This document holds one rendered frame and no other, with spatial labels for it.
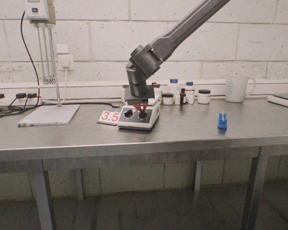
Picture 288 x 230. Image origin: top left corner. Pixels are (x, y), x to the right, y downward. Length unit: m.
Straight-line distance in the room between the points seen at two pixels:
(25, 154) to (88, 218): 0.79
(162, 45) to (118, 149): 0.34
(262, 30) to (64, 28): 1.19
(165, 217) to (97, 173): 0.52
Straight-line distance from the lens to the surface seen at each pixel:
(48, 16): 0.99
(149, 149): 0.69
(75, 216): 1.46
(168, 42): 0.59
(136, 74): 0.65
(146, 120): 0.77
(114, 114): 0.88
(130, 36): 1.30
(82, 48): 1.31
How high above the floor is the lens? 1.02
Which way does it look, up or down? 16 degrees down
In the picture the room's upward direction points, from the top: straight up
